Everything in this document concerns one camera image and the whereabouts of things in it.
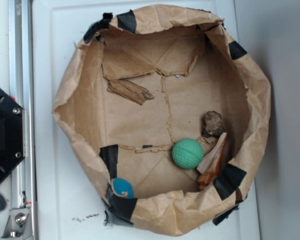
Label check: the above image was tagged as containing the blue ball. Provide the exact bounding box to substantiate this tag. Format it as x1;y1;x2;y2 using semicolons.
111;177;134;199

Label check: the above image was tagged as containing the green dimpled ball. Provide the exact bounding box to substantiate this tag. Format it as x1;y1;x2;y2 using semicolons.
171;138;205;170

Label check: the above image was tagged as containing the brown paper bag bin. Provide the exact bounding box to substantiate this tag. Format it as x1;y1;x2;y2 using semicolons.
53;4;271;236

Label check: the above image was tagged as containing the flat wood bark piece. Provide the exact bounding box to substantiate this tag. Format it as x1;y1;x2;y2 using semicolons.
107;79;155;105

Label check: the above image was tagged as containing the brown rock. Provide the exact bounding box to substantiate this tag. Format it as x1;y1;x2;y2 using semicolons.
202;111;225;138

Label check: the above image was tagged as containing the tan seashell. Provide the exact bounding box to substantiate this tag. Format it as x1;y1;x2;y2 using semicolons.
196;132;228;191

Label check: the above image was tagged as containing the aluminium frame rail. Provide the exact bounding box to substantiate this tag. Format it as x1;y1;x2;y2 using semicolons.
8;0;39;240

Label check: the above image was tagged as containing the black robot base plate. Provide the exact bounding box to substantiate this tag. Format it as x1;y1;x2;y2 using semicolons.
0;88;25;184

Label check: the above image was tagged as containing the metal corner bracket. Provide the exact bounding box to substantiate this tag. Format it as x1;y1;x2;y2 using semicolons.
0;208;32;240

